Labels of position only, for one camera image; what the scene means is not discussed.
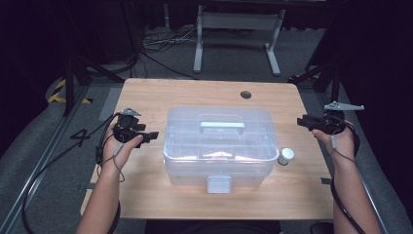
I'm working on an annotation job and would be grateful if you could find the person's dark clothing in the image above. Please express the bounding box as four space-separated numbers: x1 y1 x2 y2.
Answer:
144 219 282 234

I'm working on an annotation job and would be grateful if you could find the black metal stand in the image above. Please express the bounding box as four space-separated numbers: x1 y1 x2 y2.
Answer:
288 61 342 105
62 55 126 116

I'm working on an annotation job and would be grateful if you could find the bundle of floor cables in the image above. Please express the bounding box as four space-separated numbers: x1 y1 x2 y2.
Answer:
130 25 254 81

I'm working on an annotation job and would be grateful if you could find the person's left hand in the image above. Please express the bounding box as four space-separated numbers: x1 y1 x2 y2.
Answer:
102 125 144 170

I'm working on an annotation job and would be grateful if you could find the yellow black hazard tape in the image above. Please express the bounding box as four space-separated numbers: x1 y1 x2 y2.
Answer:
48 78 94 105

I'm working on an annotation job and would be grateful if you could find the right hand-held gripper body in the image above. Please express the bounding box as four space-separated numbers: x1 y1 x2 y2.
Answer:
314 100 365 135

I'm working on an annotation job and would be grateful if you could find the right hand-held gripper black cable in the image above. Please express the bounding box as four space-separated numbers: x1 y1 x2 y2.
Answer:
330 128 368 234

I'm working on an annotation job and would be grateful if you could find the hand-held gripper black cable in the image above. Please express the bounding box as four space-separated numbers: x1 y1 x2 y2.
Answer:
330 128 368 234
20 111 122 234

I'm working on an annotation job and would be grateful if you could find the grey metal desk frame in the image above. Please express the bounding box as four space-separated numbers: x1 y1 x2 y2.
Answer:
193 4 286 77

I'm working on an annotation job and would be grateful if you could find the aluminium floor rail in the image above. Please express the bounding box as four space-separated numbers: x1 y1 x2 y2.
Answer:
316 91 391 234
0 84 95 234

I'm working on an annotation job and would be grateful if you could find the right hand-held gripper grey strap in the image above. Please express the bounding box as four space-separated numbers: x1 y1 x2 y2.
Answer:
330 135 358 167

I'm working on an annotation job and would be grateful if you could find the small white-capped bottle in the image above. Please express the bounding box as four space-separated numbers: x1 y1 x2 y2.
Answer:
277 147 295 167

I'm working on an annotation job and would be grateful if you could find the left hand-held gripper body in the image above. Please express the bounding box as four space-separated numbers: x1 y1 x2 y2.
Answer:
112 107 142 143

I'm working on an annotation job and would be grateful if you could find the left hand-held gripper black cable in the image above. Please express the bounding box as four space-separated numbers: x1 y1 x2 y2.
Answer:
20 111 122 234

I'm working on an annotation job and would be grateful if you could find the left hand-held gripper grey strap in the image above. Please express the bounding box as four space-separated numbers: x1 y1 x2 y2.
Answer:
96 142 127 183

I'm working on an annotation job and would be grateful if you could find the hand-held gripper grey strap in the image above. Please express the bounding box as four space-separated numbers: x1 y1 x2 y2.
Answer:
96 142 127 183
330 135 358 167

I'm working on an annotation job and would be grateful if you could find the clear plastic storage box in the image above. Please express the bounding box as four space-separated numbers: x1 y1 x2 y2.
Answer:
163 106 281 195

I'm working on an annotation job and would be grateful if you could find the person's right hand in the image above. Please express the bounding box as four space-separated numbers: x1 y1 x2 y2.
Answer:
312 121 357 162

